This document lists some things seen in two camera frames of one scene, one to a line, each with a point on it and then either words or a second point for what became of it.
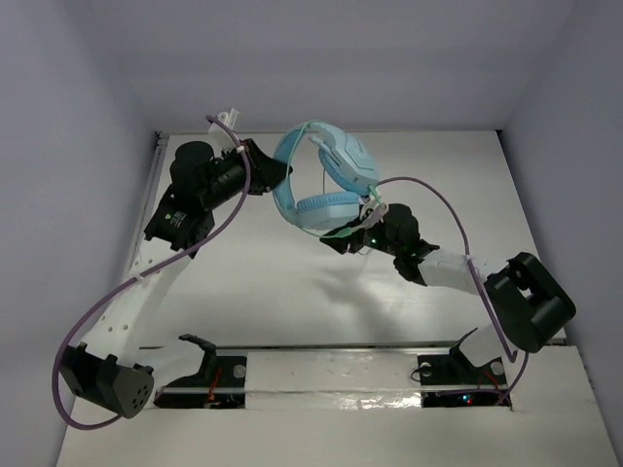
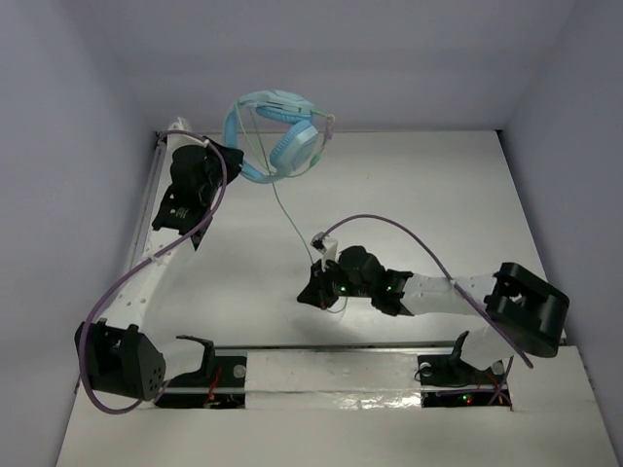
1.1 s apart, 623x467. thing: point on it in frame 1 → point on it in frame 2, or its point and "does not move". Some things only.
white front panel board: (361, 408) does not move
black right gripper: (342, 245) → (317, 292)
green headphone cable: (376, 197) → (285, 173)
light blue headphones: (348, 167) → (294, 139)
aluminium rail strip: (356, 344) does not move
